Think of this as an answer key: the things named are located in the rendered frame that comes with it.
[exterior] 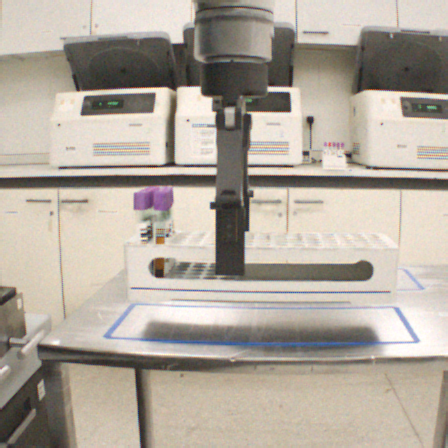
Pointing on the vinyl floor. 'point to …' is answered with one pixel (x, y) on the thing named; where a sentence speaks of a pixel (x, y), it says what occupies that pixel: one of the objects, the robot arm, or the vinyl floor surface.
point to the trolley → (247, 342)
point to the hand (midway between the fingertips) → (233, 244)
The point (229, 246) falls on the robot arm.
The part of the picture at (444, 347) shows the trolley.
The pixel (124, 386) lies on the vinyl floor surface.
